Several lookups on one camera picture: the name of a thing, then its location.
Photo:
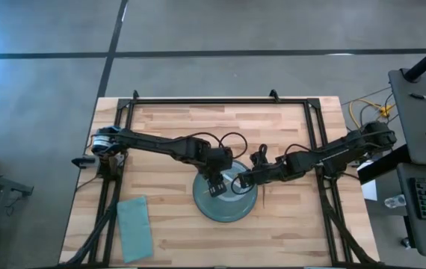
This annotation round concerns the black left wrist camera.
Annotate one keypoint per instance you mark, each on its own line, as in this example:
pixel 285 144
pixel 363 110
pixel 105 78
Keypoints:
pixel 223 156

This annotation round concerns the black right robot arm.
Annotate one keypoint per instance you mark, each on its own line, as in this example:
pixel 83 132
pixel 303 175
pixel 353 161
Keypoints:
pixel 347 151

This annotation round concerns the clear plastic bottle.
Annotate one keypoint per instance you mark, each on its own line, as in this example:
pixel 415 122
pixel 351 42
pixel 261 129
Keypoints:
pixel 395 201

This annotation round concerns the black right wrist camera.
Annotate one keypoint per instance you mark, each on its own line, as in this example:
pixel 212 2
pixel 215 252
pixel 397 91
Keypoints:
pixel 261 157

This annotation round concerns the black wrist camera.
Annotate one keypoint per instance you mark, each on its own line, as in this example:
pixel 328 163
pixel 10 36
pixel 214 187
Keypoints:
pixel 261 157
pixel 223 156

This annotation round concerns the gray side desk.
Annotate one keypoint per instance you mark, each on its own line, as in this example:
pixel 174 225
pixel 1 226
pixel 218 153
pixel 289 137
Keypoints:
pixel 418 123

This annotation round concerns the round ceramic plate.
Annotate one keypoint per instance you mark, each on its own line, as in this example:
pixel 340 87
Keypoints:
pixel 224 209

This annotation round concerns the black metal table frame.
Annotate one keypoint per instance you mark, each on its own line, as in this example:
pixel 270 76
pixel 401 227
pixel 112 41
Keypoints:
pixel 216 101

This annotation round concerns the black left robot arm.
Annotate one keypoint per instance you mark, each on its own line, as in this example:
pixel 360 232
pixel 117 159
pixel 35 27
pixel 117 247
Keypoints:
pixel 153 143

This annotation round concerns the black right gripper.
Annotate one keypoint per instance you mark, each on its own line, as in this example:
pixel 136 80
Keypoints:
pixel 269 172

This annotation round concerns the black frame clamp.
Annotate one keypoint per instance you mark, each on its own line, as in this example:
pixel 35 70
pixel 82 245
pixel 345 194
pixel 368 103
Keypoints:
pixel 274 95
pixel 135 94

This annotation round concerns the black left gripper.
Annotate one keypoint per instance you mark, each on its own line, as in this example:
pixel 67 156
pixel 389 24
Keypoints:
pixel 215 172

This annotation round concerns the teal cloth napkin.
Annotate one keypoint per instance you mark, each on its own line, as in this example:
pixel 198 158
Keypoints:
pixel 134 229

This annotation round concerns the small black table-edge camera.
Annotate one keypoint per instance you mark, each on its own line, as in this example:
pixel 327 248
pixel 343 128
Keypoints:
pixel 83 161

